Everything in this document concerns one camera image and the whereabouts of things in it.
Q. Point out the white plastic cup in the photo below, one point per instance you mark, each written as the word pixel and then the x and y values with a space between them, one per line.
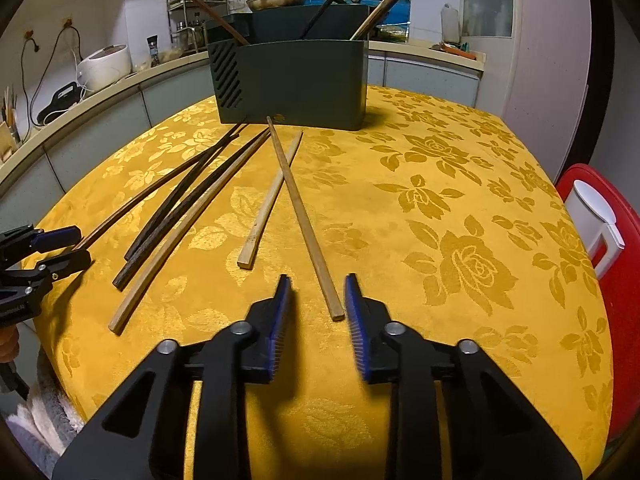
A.
pixel 587 220

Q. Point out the wooden stand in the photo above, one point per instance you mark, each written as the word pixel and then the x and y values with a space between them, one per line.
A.
pixel 10 130

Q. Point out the yellow floral tablecloth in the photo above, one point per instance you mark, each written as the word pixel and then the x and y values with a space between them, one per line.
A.
pixel 425 260

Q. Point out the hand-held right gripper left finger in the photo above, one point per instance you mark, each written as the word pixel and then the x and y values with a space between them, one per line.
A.
pixel 281 320

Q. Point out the grey fuzzy cloth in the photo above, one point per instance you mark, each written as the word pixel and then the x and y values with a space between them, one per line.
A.
pixel 47 415

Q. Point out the black patterned chopstick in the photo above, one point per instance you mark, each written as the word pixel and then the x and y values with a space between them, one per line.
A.
pixel 149 232

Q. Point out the light wooden chopstick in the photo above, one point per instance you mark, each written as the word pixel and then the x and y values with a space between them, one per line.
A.
pixel 372 17
pixel 263 220
pixel 150 282
pixel 310 235

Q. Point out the orange and green object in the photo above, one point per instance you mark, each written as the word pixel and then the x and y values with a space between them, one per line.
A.
pixel 452 51

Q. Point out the white rice cooker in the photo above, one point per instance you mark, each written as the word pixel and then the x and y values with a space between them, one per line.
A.
pixel 105 67

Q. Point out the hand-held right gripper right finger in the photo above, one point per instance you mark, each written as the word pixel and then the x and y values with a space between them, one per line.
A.
pixel 356 330

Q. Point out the person's left hand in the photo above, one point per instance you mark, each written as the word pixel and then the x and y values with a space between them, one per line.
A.
pixel 7 345

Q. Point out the red plastic chair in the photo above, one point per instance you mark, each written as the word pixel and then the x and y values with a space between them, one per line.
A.
pixel 620 310

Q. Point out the black countertop appliance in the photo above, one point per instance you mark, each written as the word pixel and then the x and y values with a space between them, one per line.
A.
pixel 60 100

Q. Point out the beige kitchen countertop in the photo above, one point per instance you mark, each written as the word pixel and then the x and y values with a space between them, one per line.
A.
pixel 165 62

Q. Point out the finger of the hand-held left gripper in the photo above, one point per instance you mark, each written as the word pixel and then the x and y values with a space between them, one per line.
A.
pixel 70 264
pixel 62 237

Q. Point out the white plastic jug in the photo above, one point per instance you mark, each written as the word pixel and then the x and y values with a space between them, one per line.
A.
pixel 450 25

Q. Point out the glass bowl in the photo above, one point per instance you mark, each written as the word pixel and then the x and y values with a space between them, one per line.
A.
pixel 145 62

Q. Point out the metal spice rack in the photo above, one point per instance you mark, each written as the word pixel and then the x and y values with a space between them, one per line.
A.
pixel 192 10

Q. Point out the dark green utensil holder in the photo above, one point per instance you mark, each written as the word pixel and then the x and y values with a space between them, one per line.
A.
pixel 300 85

